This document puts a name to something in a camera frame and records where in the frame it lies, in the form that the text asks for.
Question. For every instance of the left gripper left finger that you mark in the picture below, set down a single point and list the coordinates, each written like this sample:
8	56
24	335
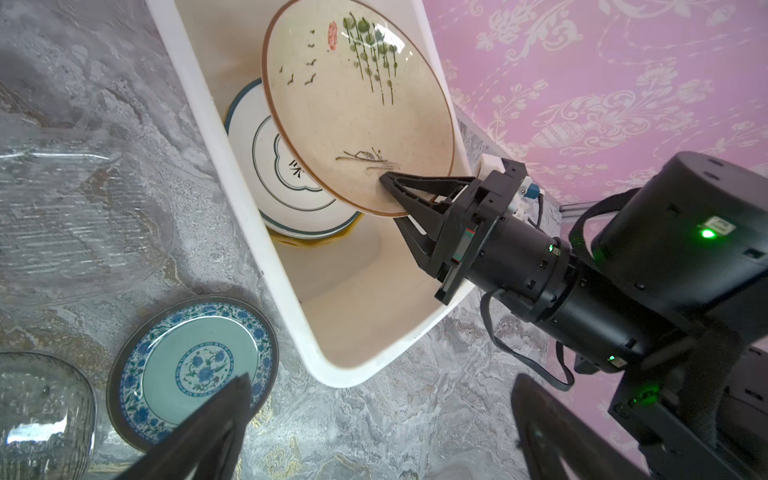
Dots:
207	444

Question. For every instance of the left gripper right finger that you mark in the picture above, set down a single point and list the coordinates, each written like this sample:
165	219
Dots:
552	437

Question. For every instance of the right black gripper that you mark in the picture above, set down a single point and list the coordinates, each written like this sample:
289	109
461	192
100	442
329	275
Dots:
537	277

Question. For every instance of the yellow white-dotted scalloped plate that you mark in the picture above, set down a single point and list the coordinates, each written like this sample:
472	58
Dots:
314	242

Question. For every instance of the white plate with clover emblem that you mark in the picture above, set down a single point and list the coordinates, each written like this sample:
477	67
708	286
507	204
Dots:
289	200

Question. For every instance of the cream plate with green leaves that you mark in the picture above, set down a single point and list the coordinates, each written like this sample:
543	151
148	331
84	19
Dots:
354	98

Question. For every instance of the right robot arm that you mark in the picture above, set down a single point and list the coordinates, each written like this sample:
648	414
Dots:
663	310

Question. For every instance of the white plastic bin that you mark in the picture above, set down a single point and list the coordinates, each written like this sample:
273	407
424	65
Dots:
352	306

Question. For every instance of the teal patterned small plate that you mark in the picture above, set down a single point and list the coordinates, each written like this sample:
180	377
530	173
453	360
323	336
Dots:
181	357

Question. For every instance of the tape roll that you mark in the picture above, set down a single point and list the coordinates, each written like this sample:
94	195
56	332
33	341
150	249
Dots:
48	418

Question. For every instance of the clear glass plate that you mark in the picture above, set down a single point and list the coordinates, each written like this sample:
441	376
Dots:
83	214

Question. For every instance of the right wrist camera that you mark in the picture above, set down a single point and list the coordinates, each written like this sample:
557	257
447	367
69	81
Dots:
509	180

